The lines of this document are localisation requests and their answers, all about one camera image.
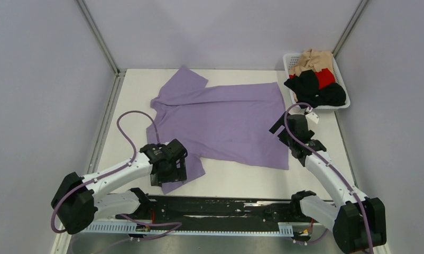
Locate purple t shirt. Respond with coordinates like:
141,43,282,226
146,67,289,182

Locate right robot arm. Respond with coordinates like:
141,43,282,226
270,113,387,253

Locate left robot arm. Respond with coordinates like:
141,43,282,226
51,139,188,234

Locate black t shirt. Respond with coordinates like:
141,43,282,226
284,68,347,107

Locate red t shirt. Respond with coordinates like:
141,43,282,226
284,69,336,92

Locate white plastic laundry basket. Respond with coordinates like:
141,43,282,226
283,49,351,111

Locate beige t shirt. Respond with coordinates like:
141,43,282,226
288,49,334,76

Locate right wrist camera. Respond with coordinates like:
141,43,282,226
305,111,320,124

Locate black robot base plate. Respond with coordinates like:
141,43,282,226
128,195,317,232

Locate white slotted cable duct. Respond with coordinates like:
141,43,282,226
82,221,294,237

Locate aluminium frame rail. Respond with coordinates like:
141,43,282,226
59,197,382,229

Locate left aluminium corner post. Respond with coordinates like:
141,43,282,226
75,0,120,76

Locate aluminium corner post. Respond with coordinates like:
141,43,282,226
75,0,120,76
333,0,370,58

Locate right aluminium corner post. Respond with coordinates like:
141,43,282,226
333,0,370,58

